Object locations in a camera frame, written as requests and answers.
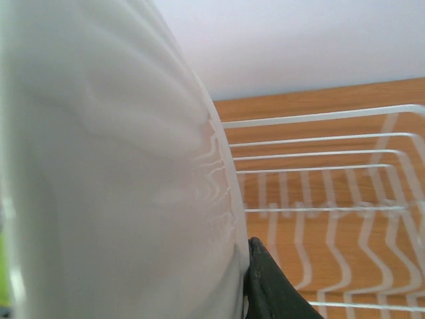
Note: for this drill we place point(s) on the lime green plate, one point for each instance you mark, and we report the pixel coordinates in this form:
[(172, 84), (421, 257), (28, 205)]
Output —
[(4, 272)]

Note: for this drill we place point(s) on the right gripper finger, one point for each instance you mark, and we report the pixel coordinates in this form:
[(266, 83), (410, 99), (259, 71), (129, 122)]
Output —
[(270, 294)]

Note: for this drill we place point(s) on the white wire dish rack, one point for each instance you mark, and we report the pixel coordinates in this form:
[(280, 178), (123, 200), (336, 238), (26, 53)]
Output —
[(338, 200)]

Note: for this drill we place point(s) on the floral patterned bowl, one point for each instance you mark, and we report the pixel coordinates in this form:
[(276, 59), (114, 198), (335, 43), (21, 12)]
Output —
[(118, 186)]

